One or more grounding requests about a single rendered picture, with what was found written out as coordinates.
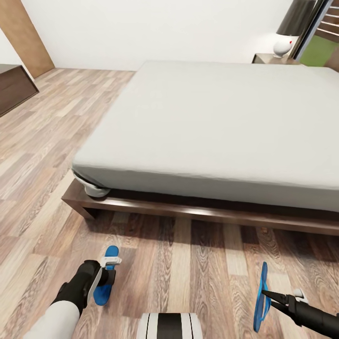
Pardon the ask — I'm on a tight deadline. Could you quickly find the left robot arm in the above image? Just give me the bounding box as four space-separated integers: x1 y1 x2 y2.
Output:
22 257 121 339

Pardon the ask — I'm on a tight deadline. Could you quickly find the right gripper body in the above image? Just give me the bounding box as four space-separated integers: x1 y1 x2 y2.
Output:
288 294 326 335

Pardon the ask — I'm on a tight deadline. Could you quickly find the sandal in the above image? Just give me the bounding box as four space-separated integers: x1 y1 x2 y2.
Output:
253 262 272 333
93 245 119 306

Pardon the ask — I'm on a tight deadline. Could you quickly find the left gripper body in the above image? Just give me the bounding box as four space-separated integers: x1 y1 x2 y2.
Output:
98 269 116 286

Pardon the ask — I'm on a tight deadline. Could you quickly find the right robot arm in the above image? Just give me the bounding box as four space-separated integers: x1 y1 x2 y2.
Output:
262 288 339 339

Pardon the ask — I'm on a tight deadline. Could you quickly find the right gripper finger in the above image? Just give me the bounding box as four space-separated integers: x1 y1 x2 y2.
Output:
271 300 291 318
262 290 288 306

